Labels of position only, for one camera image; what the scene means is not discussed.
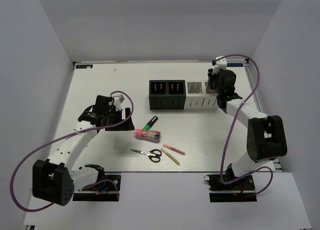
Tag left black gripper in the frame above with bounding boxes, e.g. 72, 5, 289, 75
105, 107, 135, 131

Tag green cap black highlighter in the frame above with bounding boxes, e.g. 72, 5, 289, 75
143, 116, 159, 131

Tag pink cap crayon tube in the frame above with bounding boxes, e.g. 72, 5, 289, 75
134, 129, 161, 143

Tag black handled scissors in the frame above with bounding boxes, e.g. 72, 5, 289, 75
131, 149, 162, 163

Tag slim yellow highlighter pen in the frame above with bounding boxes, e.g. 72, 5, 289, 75
160, 148, 180, 166

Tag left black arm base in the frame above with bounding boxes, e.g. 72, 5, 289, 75
71, 164, 122, 202

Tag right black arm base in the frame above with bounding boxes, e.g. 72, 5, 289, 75
203, 174, 257, 203

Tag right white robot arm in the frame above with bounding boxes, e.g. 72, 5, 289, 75
207, 68, 288, 190

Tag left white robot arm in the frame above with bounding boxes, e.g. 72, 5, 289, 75
32, 91, 135, 206

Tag white double pen holder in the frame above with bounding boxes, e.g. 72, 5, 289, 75
184, 80, 219, 111

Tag right table logo sticker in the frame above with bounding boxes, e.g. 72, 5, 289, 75
227, 62, 244, 68

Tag table logo sticker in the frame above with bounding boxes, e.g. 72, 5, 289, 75
75, 64, 93, 69
227, 62, 244, 68

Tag black double pen holder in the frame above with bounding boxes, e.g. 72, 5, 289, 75
148, 80, 186, 111

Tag left table logo sticker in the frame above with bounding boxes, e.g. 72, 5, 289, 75
75, 64, 93, 69

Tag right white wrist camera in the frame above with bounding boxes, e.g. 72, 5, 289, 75
211, 56, 228, 75

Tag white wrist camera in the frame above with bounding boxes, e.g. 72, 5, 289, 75
110, 94, 125, 110
211, 56, 228, 75

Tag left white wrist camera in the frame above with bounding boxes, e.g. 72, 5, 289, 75
110, 94, 125, 110

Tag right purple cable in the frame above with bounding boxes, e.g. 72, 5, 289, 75
219, 53, 275, 196

